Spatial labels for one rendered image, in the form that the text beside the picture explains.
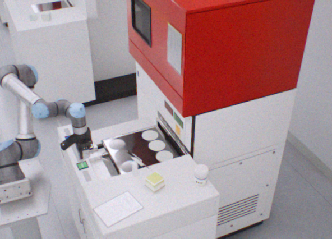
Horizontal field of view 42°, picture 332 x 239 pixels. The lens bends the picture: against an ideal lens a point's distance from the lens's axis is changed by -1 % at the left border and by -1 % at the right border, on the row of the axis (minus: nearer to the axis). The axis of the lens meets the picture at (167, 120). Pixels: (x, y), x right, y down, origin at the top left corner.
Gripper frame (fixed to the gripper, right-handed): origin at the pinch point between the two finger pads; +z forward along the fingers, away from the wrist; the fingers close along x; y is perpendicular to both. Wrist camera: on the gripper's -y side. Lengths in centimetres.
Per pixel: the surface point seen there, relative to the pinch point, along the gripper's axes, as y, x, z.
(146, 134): 46, 19, 10
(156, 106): 58, 31, 0
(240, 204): 100, -15, 64
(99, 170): 10.1, 1.5, 12.0
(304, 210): 164, -15, 100
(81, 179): -2.7, -10.1, 4.0
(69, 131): 2.2, 33.8, 4.2
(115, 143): 25.7, 17.8, 10.1
